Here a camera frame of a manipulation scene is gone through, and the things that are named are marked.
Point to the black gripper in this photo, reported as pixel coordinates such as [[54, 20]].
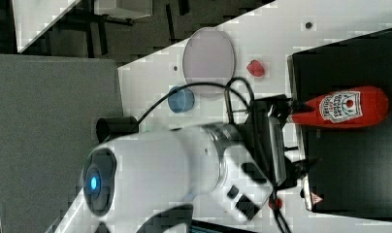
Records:
[[263, 135]]

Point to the red ketchup bottle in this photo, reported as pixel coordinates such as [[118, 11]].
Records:
[[357, 107]]

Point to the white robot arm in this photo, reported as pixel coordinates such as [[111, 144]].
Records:
[[147, 182]]

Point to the silver toaster oven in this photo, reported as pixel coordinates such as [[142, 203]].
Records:
[[352, 175]]

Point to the toy red tomato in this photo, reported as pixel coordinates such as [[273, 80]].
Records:
[[275, 204]]

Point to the toy strawberry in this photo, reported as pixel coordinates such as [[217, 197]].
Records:
[[255, 68]]

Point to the lilac round plate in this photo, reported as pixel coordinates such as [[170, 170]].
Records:
[[208, 57]]

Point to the blue cup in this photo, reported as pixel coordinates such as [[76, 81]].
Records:
[[181, 100]]

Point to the black cylinder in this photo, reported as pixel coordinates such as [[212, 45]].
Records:
[[108, 128]]

